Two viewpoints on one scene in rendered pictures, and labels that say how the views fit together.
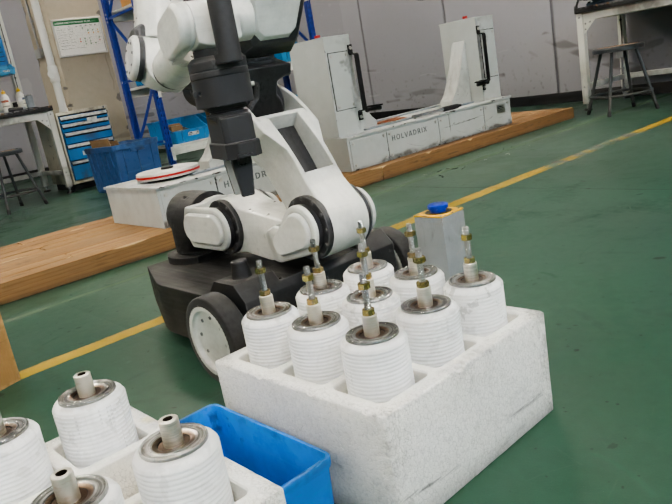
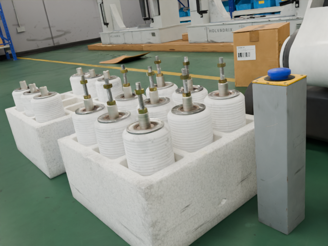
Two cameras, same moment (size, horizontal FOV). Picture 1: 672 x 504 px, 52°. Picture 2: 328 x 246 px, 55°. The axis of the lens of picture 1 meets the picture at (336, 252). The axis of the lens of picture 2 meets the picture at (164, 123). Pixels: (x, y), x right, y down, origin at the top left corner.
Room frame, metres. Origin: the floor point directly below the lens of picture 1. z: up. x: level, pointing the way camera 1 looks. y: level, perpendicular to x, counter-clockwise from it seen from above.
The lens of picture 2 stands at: (1.12, -0.78, 0.46)
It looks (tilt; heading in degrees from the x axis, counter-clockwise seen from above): 20 degrees down; 94
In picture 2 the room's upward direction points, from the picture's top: 8 degrees counter-clockwise
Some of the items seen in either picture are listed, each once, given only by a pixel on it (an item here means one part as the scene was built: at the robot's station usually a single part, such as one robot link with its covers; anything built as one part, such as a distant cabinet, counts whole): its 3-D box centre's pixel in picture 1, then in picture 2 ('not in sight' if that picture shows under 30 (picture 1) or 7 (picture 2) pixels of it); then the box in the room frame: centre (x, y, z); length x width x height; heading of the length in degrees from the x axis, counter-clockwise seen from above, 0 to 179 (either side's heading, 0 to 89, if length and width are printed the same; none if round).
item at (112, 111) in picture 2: (424, 296); (112, 111); (0.97, -0.12, 0.26); 0.02 x 0.02 x 0.03
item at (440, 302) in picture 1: (425, 304); (113, 116); (0.97, -0.12, 0.25); 0.08 x 0.08 x 0.01
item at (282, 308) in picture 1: (269, 311); (161, 86); (1.07, 0.13, 0.25); 0.08 x 0.08 x 0.01
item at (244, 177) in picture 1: (245, 176); (141, 5); (1.05, 0.12, 0.48); 0.03 x 0.02 x 0.06; 113
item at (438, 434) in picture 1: (384, 385); (164, 160); (1.06, -0.04, 0.09); 0.39 x 0.39 x 0.18; 41
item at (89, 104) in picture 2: (370, 325); (89, 104); (0.89, -0.03, 0.26); 0.02 x 0.02 x 0.03
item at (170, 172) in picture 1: (168, 172); not in sight; (3.29, 0.72, 0.29); 0.30 x 0.30 x 0.06
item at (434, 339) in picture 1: (434, 360); (121, 153); (0.97, -0.12, 0.16); 0.10 x 0.10 x 0.18
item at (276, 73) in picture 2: (437, 208); (278, 74); (1.30, -0.21, 0.32); 0.04 x 0.04 x 0.02
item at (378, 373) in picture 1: (382, 393); (97, 142); (0.89, -0.03, 0.16); 0.10 x 0.10 x 0.18
